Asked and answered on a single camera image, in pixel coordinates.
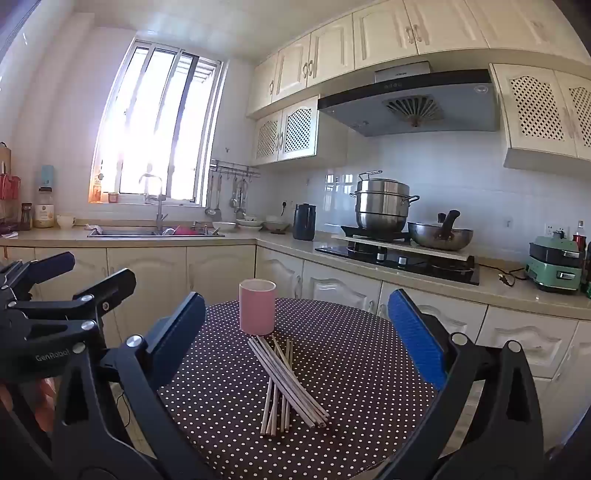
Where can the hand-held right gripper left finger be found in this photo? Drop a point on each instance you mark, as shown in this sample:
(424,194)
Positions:
(178,332)

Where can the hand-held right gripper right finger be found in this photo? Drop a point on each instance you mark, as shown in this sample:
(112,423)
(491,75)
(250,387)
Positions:
(415,332)

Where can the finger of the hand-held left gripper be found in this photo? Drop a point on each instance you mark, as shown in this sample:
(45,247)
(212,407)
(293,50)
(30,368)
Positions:
(51,265)
(115,282)

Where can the pink cup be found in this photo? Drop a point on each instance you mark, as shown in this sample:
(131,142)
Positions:
(256,309)

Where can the bunch of wooden chopsticks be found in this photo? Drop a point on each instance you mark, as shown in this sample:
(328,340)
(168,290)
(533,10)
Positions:
(286,392)

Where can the hanging steel utensils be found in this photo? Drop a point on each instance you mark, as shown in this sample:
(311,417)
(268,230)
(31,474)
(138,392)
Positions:
(239,198)

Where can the person's left hand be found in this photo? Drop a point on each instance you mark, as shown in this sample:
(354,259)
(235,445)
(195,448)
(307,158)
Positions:
(44,397)

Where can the white cup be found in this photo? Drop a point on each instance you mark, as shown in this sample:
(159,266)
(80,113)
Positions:
(66,221)

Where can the steel kitchen sink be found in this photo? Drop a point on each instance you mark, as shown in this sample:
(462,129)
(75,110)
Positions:
(129,232)

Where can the glass jar cream contents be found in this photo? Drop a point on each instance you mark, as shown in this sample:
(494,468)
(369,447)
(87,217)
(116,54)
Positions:
(45,212)

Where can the small dark jar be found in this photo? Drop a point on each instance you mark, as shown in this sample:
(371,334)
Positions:
(26,217)

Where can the white dishcloth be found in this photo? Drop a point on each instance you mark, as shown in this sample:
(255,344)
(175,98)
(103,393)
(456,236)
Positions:
(93,227)

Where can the black glass gas hob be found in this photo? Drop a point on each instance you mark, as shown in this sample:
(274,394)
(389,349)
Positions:
(429,270)

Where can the brown polka-dot tablecloth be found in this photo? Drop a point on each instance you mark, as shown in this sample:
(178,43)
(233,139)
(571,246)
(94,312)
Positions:
(346,369)

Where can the light wooden board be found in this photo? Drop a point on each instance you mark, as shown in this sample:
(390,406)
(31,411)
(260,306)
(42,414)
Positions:
(415,253)

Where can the pink plastic basin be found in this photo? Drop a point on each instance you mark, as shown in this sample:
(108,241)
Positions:
(183,230)

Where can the steel kitchen faucet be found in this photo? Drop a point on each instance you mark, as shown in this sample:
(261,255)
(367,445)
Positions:
(159,207)

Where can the red utensil holder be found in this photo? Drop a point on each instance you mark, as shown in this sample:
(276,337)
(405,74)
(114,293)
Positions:
(9,187)

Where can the orange bottle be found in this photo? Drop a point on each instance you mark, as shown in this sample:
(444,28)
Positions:
(97,189)

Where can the beige kitchen countertop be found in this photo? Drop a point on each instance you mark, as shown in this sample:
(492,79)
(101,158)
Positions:
(508,290)

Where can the black pot stand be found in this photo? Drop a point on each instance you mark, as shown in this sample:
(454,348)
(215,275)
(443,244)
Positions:
(364,230)

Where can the wooden cutting board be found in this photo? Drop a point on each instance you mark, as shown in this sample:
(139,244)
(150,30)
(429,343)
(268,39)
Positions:
(4,159)

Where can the hanging steel ladle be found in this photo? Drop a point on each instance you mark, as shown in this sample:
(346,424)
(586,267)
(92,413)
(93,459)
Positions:
(211,211)

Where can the stacked bowls on counter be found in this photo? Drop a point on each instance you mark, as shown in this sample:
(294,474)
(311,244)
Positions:
(249,223)

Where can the steel steamer pot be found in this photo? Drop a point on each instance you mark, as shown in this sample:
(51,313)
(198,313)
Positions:
(381,203)

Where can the green electric cooker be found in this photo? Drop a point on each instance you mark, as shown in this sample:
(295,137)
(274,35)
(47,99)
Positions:
(551,267)

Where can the black kettle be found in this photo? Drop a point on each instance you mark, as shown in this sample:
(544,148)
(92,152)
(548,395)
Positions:
(304,224)

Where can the white-framed window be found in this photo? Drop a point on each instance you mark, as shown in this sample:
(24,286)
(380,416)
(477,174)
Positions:
(138,115)

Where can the grey range hood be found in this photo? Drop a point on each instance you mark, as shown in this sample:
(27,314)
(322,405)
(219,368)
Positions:
(471,110)

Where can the metal utensil rail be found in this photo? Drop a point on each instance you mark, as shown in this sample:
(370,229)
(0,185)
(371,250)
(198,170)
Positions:
(231,167)

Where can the white wall outlet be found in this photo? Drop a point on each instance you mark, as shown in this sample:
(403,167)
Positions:
(556,229)

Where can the lattice-door wall cabinet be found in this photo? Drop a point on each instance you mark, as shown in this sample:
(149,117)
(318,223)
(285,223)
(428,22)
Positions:
(535,106)
(298,124)

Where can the cream upper wall cabinets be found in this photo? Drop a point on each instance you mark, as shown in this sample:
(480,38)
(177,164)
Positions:
(383,32)

